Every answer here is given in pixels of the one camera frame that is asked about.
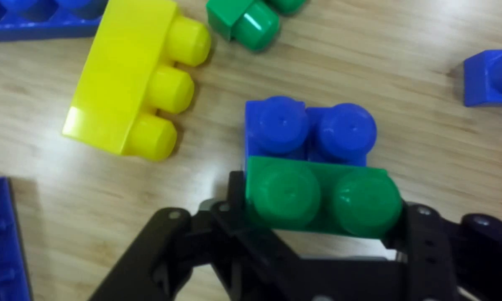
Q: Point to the blue square lego block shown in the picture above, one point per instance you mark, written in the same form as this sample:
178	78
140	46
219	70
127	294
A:
286	128

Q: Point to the blue four-stud lego block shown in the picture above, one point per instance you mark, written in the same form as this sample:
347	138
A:
40	26
495	78
3	245

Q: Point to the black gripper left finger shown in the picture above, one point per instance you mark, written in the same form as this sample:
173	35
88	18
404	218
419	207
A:
168	262

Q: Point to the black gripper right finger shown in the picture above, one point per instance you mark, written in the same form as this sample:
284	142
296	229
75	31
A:
463	262

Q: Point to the yellow three-stud lego block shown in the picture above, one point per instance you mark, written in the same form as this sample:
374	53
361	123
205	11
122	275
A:
123	73

